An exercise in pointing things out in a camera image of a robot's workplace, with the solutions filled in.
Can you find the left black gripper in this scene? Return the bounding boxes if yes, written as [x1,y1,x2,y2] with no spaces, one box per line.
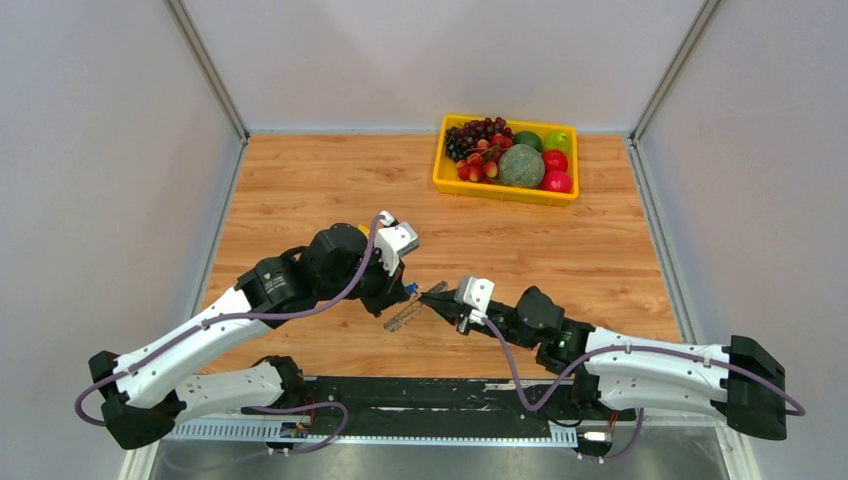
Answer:
[318,241,411,317]

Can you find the metal key organizer ring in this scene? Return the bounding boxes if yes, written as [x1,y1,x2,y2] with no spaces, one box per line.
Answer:
[382,281,450,334]

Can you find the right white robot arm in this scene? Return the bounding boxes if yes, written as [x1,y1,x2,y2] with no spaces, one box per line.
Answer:
[420,287,791,441]

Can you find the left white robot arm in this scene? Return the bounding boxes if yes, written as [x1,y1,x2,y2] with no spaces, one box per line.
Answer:
[88,213,419,450]

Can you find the yellow plastic tray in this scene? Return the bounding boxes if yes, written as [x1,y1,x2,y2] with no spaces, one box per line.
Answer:
[432,114,579,206]

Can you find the red cherry bunch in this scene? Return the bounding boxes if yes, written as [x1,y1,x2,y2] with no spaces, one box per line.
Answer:
[446,133,514,184]

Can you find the green netted melon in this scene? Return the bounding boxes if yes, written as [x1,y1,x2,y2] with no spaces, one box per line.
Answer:
[499,144,546,188]

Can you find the pink red peach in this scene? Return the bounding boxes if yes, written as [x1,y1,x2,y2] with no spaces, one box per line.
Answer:
[539,170,573,194]

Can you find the dark grape bunch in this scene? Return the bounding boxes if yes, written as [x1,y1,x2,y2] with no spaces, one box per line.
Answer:
[443,117,514,162]

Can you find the red apple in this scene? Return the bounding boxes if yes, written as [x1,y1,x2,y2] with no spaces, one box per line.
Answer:
[542,149,569,172]

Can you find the dark green lime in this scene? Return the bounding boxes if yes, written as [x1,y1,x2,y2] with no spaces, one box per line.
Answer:
[513,130,544,152]

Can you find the light green pear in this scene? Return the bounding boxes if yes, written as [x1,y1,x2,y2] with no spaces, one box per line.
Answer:
[543,130,573,154]

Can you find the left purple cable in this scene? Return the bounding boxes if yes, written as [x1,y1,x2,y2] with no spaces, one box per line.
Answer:
[73,214,388,427]

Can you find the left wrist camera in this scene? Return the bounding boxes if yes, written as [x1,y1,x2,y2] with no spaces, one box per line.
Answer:
[375,210,420,276]

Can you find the white slotted cable duct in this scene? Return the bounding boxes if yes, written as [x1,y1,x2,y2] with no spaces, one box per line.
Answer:
[165,416,578,448]

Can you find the left aluminium frame post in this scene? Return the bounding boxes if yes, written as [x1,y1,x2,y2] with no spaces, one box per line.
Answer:
[163,0,250,145]

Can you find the aluminium frame post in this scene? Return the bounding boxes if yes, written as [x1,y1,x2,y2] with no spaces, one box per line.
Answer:
[630,0,724,146]
[163,0,250,145]

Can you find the right aluminium frame post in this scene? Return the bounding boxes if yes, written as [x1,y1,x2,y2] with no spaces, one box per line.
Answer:
[630,0,724,146]

